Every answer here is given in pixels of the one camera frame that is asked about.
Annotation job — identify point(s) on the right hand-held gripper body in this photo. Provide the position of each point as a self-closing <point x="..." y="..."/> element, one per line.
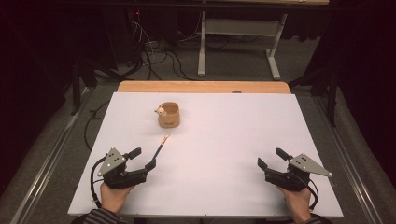
<point x="288" y="180"/>

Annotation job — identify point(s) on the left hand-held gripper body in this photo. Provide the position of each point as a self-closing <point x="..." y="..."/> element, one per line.
<point x="120" y="178"/>

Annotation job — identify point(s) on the thin wooden stick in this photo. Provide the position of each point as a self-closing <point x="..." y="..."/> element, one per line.
<point x="159" y="148"/>

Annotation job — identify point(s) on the wooden cup with animal figure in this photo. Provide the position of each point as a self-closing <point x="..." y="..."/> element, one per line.
<point x="169" y="118"/>

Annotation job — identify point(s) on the person's left hand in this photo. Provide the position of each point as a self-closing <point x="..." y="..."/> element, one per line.
<point x="112" y="197"/>

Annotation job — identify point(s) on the person's right hand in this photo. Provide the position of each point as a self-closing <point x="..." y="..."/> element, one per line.
<point x="297" y="203"/>

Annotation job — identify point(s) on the white board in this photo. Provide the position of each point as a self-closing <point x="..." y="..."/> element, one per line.
<point x="211" y="155"/>

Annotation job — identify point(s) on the black metal stand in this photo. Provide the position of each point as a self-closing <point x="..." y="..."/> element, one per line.
<point x="76" y="87"/>
<point x="332" y="93"/>

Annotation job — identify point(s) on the wooden table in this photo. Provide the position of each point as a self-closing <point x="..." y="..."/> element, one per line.
<point x="193" y="87"/>

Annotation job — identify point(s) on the metal floor rail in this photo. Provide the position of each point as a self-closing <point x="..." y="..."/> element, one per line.
<point x="348" y="155"/>
<point x="46" y="161"/>

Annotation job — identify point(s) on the white metal desk frame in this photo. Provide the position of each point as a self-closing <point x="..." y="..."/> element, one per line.
<point x="239" y="27"/>

